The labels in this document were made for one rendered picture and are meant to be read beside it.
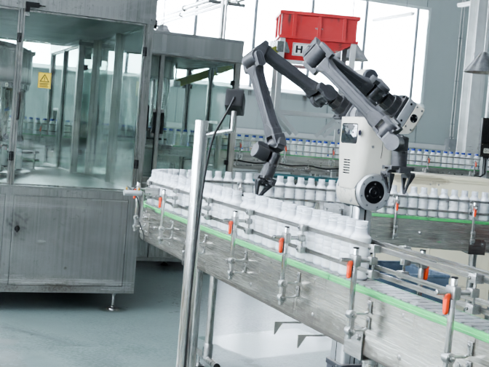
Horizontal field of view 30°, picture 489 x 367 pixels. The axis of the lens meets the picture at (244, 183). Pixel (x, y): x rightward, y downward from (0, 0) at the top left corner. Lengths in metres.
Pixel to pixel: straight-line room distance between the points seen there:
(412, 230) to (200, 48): 4.11
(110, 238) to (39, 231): 0.52
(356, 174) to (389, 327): 1.56
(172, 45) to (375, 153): 5.15
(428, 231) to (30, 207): 2.84
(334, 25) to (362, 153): 6.59
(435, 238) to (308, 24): 5.34
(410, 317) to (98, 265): 4.67
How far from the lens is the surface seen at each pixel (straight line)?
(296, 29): 10.31
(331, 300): 2.66
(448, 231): 5.39
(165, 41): 8.78
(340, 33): 10.37
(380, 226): 5.29
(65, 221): 6.68
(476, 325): 2.13
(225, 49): 8.97
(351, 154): 3.90
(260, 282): 3.15
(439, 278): 3.29
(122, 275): 6.84
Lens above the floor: 1.38
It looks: 3 degrees down
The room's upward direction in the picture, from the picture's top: 5 degrees clockwise
